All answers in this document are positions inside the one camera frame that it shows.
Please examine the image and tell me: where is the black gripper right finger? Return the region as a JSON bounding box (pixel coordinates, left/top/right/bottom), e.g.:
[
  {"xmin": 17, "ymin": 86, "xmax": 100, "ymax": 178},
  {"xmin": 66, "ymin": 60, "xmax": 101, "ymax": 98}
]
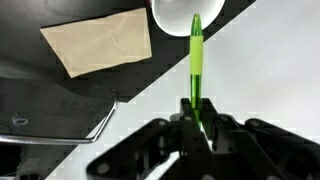
[{"xmin": 200, "ymin": 98, "xmax": 218, "ymax": 137}]

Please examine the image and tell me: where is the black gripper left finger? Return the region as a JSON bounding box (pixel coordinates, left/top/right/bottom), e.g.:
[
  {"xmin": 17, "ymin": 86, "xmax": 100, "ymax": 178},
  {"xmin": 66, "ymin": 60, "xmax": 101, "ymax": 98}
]
[{"xmin": 180, "ymin": 98, "xmax": 200, "ymax": 140}]

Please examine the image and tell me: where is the green pen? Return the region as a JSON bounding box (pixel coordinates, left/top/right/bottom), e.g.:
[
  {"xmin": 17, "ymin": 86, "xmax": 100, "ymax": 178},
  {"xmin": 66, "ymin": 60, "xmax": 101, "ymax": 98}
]
[{"xmin": 189, "ymin": 14, "xmax": 203, "ymax": 126}]

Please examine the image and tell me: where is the maroon mug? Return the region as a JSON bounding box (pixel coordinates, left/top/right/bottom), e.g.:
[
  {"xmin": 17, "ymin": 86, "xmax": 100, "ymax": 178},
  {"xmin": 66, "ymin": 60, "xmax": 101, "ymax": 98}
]
[{"xmin": 150, "ymin": 0, "xmax": 226, "ymax": 37}]

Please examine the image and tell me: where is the tan paper napkin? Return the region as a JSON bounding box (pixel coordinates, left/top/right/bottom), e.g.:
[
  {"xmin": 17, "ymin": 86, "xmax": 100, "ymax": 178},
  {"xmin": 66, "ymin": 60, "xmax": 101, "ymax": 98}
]
[{"xmin": 40, "ymin": 8, "xmax": 152, "ymax": 78}]

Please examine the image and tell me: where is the round floor outlet cover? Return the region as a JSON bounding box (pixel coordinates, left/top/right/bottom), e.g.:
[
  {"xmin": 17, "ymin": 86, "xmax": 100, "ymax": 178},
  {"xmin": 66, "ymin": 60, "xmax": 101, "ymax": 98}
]
[{"xmin": 12, "ymin": 114, "xmax": 29, "ymax": 126}]

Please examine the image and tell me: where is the chrome wire chair frame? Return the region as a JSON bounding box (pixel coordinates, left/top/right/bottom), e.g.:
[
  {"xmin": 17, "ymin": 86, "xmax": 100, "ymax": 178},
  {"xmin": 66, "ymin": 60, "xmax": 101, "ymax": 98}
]
[{"xmin": 0, "ymin": 92, "xmax": 120, "ymax": 145}]

